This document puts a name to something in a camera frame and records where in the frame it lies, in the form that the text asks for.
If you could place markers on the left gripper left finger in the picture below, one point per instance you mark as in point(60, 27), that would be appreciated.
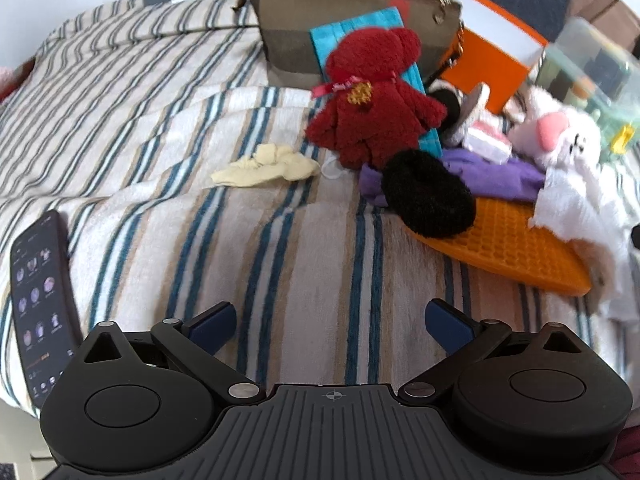
point(191, 346)

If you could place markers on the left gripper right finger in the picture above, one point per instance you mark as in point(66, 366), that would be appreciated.
point(465, 341)

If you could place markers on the orange silicone honeycomb mat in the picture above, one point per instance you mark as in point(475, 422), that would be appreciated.
point(501, 242)

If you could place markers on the black fuzzy pom-pom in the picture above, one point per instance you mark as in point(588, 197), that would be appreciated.
point(430, 200)

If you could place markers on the purple fleece cloth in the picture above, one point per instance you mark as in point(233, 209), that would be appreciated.
point(515, 180)

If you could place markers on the beige fabric scrunchie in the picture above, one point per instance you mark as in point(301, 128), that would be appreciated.
point(269, 162)

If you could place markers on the white pink plush toy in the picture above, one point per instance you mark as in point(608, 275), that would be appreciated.
point(554, 134)

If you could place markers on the red plush teddy bear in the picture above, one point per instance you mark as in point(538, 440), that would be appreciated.
point(371, 113)

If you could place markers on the teal cartoon tissue pack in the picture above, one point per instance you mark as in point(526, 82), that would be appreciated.
point(326, 38)

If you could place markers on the black smartphone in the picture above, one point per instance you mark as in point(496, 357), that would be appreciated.
point(44, 310)

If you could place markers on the striped blanket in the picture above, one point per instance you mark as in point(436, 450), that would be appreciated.
point(125, 113)

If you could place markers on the orange cardboard box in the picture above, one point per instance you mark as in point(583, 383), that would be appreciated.
point(499, 50)

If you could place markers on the clear plastic storage box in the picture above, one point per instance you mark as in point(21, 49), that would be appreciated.
point(584, 69)

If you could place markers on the pink cushion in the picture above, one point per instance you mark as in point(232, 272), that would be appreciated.
point(6, 78)

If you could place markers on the brown plaid zipper pouch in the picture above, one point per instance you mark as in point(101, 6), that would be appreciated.
point(286, 27)

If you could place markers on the brown paper shopping bag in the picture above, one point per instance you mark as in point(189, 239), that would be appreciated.
point(613, 18)

